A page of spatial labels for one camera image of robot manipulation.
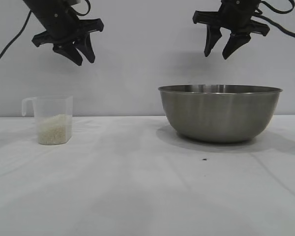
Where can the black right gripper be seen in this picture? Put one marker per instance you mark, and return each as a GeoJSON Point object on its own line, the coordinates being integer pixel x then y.
{"type": "Point", "coordinates": [236, 17]}

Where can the stainless steel bowl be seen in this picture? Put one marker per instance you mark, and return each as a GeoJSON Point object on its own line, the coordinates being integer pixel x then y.
{"type": "Point", "coordinates": [218, 115]}

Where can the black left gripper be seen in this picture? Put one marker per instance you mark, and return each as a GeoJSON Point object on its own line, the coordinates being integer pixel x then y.
{"type": "Point", "coordinates": [55, 18]}

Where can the clear plastic measuring cup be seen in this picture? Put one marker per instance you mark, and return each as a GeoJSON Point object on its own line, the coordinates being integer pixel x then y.
{"type": "Point", "coordinates": [54, 105]}

